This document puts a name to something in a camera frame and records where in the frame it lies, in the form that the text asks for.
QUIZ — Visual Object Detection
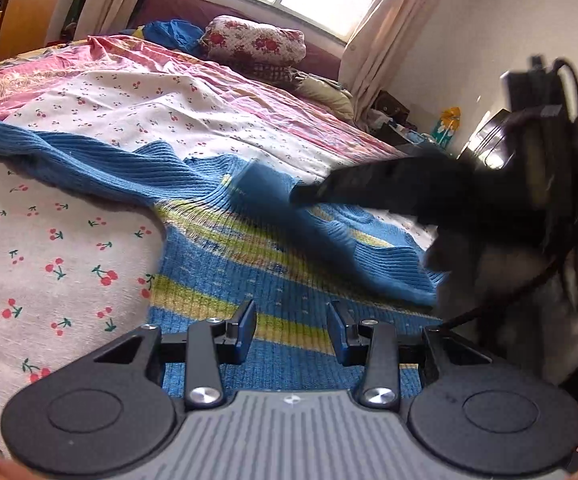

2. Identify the blue cloth by pillow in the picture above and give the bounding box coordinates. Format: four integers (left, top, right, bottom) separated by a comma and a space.
132, 20, 204, 58

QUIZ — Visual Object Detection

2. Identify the cream pillow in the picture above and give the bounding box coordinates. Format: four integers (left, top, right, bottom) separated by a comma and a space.
295, 72, 354, 122

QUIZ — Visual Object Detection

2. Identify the dark bedside table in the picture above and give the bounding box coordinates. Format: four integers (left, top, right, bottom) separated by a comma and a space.
366, 89, 451, 157

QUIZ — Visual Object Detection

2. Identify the blue striped knit sweater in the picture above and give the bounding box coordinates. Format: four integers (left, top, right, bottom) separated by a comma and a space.
0, 122, 440, 390

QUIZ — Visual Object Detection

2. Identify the red floral pillow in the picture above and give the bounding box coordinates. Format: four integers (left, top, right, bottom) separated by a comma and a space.
199, 15, 306, 66

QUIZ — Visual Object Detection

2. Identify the pink floral bed sheet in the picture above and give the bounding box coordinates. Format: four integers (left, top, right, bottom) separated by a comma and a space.
0, 36, 438, 455

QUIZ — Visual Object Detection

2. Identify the beige right curtain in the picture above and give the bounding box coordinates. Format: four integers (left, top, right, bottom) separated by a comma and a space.
338, 0, 439, 124

